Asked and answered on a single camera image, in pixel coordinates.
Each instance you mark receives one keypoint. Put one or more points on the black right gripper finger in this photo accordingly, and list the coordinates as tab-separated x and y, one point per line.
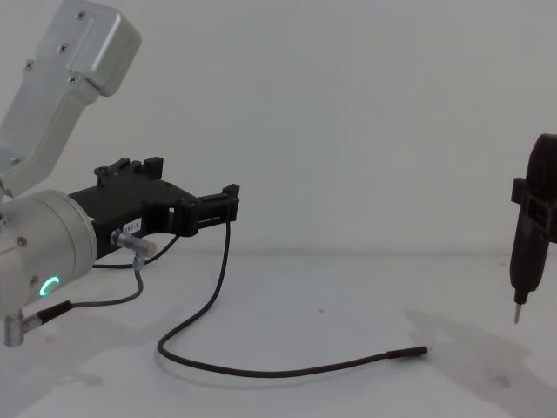
521	191

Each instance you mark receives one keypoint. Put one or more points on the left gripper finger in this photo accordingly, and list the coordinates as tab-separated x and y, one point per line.
209	211
154	164

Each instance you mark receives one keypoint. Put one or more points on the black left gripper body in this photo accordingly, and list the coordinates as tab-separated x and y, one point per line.
126	200

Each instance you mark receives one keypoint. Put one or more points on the white table cloth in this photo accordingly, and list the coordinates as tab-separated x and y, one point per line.
304	392

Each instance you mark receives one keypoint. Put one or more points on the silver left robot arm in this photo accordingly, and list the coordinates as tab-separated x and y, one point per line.
48	231

